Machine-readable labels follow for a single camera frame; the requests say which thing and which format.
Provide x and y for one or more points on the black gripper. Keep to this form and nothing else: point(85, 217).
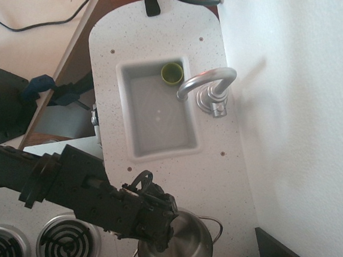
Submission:
point(156, 211)

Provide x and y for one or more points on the stainless steel pot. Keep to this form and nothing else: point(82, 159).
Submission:
point(193, 236)

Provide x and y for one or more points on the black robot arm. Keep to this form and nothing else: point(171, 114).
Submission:
point(78, 181)

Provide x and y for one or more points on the right stove burner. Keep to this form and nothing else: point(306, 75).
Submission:
point(66, 236)

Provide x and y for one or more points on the grey toy sink basin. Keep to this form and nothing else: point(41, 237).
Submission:
point(157, 125)

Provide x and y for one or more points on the silver toy faucet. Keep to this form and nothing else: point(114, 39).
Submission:
point(212, 88)

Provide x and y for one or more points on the green plastic cup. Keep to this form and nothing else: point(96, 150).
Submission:
point(172, 73)

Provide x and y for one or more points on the blue clamp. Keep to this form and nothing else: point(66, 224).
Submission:
point(62, 95)

